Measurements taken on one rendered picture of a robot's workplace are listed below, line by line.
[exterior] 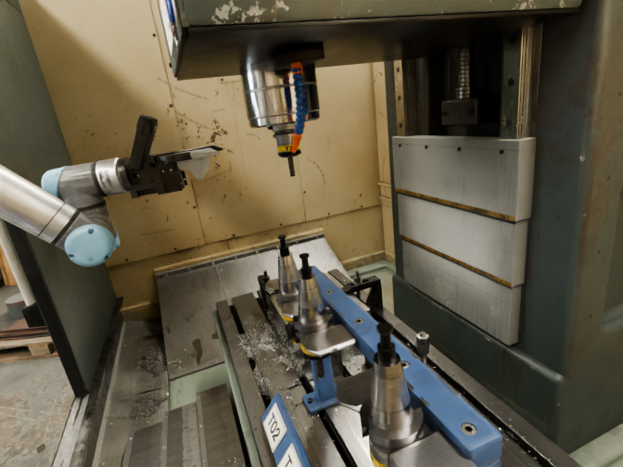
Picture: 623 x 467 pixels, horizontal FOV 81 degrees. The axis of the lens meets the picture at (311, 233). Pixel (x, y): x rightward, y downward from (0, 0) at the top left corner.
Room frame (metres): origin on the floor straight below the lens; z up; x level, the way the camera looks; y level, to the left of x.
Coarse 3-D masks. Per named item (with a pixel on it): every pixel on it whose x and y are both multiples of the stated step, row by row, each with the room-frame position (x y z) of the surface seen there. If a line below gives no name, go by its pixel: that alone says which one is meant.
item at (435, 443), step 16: (432, 432) 0.27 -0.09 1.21; (400, 448) 0.26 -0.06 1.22; (416, 448) 0.26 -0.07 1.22; (432, 448) 0.25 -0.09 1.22; (448, 448) 0.25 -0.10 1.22; (400, 464) 0.24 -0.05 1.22; (416, 464) 0.24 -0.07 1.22; (432, 464) 0.24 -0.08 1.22; (448, 464) 0.24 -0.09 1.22; (464, 464) 0.24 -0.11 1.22
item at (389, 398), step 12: (396, 360) 0.29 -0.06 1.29; (372, 372) 0.30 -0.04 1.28; (384, 372) 0.28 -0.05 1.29; (396, 372) 0.28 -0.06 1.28; (372, 384) 0.29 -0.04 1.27; (384, 384) 0.28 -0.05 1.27; (396, 384) 0.28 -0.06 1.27; (372, 396) 0.29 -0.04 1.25; (384, 396) 0.28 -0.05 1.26; (396, 396) 0.28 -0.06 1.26; (408, 396) 0.28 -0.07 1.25; (372, 408) 0.29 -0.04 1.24; (384, 408) 0.28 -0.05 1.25; (396, 408) 0.27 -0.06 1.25; (408, 408) 0.28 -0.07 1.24; (372, 420) 0.28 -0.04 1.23; (384, 420) 0.27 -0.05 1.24; (396, 420) 0.27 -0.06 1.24; (408, 420) 0.28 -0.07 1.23
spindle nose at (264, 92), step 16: (256, 64) 0.77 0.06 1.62; (256, 80) 0.78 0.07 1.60; (272, 80) 0.76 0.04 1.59; (288, 80) 0.77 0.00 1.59; (304, 80) 0.78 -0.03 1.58; (256, 96) 0.78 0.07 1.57; (272, 96) 0.77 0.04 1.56; (288, 96) 0.77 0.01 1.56; (256, 112) 0.78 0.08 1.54; (272, 112) 0.77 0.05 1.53; (288, 112) 0.76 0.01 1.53
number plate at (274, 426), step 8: (272, 416) 0.60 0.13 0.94; (280, 416) 0.58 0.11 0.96; (264, 424) 0.60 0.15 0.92; (272, 424) 0.59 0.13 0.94; (280, 424) 0.57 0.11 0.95; (272, 432) 0.57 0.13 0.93; (280, 432) 0.56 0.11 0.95; (272, 440) 0.56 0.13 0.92; (280, 440) 0.54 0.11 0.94; (272, 448) 0.54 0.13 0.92
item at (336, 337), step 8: (328, 328) 0.47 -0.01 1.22; (336, 328) 0.47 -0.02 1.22; (344, 328) 0.47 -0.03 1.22; (312, 336) 0.46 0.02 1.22; (320, 336) 0.45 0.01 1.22; (328, 336) 0.45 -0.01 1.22; (336, 336) 0.45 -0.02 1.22; (344, 336) 0.45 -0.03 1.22; (352, 336) 0.44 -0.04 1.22; (304, 344) 0.44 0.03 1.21; (312, 344) 0.44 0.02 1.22; (320, 344) 0.44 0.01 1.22; (328, 344) 0.43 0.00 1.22; (336, 344) 0.43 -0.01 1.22; (344, 344) 0.43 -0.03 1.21; (352, 344) 0.43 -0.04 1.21; (312, 352) 0.42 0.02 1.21; (320, 352) 0.42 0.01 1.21; (328, 352) 0.42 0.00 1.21
